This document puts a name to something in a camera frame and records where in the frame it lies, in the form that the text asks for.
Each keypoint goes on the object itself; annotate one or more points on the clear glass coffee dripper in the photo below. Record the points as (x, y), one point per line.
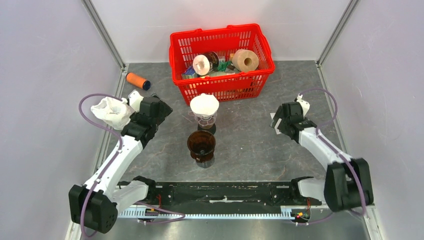
(197, 116)

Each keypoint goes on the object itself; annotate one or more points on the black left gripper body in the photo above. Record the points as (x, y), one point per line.
(155, 124)

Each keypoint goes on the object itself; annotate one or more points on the white paper coffee filter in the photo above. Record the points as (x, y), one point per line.
(275, 121)
(204, 105)

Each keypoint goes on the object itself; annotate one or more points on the brown plastic coffee dripper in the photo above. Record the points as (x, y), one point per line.
(201, 145)

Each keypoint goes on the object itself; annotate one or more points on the red plastic shopping basket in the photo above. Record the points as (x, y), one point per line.
(185, 45)

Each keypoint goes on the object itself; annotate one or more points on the beige tape roll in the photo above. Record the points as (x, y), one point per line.
(245, 60)

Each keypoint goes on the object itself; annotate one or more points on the orange cylindrical bottle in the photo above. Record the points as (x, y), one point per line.
(138, 81)

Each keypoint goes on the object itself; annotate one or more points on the blue small box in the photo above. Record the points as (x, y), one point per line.
(189, 73)

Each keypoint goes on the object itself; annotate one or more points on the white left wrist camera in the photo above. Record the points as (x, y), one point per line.
(134, 100)

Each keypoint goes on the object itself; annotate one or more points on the red and black coffee server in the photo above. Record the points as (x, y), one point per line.
(207, 125)

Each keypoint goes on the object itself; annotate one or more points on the small glass measuring beaker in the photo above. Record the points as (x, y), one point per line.
(206, 164)

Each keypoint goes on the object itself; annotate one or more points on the white crumpled plastic bag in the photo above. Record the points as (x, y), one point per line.
(113, 112)

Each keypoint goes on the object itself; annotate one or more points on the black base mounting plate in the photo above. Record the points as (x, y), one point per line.
(225, 197)

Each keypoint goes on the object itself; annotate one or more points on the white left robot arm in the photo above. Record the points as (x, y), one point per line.
(97, 203)

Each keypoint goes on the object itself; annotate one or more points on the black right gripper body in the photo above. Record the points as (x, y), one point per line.
(282, 125)

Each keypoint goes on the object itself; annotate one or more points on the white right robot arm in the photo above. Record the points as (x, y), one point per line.
(347, 184)

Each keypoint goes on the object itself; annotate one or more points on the green packet in basket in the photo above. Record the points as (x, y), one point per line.
(226, 66)

